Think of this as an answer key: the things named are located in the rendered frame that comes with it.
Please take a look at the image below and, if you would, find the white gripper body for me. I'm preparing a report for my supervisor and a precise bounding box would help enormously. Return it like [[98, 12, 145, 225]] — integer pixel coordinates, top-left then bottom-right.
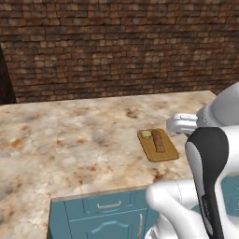
[[165, 113, 201, 135]]

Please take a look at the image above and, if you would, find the brown sausage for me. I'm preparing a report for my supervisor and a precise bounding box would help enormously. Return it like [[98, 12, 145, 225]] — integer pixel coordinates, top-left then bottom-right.
[[150, 129, 166, 154]]

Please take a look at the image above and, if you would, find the pale yellow cheese piece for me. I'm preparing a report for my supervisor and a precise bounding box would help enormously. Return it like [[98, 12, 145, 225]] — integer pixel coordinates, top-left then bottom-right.
[[141, 130, 153, 140]]

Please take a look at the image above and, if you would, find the wooden cutting board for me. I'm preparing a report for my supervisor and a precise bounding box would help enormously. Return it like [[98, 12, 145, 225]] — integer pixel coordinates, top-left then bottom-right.
[[136, 128, 180, 163]]

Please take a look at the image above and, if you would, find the teal cabinet drawer front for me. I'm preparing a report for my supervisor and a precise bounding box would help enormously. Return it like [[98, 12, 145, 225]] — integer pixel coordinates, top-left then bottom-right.
[[81, 191, 137, 217], [220, 176, 239, 218]]

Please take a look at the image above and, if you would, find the teal cabinet door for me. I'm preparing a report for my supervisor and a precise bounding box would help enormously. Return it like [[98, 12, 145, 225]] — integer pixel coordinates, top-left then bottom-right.
[[67, 208, 148, 239]]

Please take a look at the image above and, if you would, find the silver drawer handle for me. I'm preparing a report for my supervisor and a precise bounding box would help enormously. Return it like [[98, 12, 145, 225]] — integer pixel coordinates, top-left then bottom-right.
[[96, 201, 122, 210]]

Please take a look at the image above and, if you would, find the silver cabinet door handle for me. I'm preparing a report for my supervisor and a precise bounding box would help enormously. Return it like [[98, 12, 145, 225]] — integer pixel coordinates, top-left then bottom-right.
[[137, 213, 145, 239]]

